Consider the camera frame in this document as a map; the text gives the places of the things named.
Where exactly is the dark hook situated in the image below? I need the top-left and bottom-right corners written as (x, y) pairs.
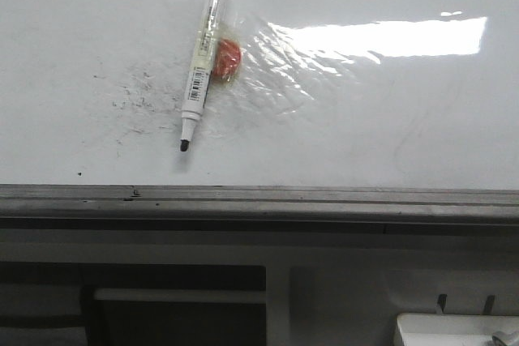
top-left (482, 295), bottom-right (495, 316)
top-left (435, 293), bottom-right (448, 314)

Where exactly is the red round magnet taped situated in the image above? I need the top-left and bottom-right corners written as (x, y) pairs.
top-left (212, 38), bottom-right (242, 80)

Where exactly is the white whiteboard marker black tip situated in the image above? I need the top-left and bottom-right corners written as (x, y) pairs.
top-left (180, 0), bottom-right (227, 152)

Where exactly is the white box lower right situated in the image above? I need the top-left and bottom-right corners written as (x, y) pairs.
top-left (392, 313), bottom-right (518, 345)

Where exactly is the white horizontal bar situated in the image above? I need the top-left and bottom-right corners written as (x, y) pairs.
top-left (94, 288), bottom-right (266, 305)

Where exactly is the dark hook left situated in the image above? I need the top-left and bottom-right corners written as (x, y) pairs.
top-left (435, 293), bottom-right (448, 314)

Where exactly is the dark hook right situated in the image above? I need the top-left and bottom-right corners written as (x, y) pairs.
top-left (482, 295), bottom-right (495, 316)

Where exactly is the white vertical post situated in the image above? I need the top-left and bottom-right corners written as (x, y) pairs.
top-left (265, 265), bottom-right (290, 345)

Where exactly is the grey aluminium whiteboard frame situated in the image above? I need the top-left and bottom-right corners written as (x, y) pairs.
top-left (1, 184), bottom-right (518, 235)

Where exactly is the white whiteboard surface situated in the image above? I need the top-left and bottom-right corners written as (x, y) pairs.
top-left (1, 0), bottom-right (518, 190)

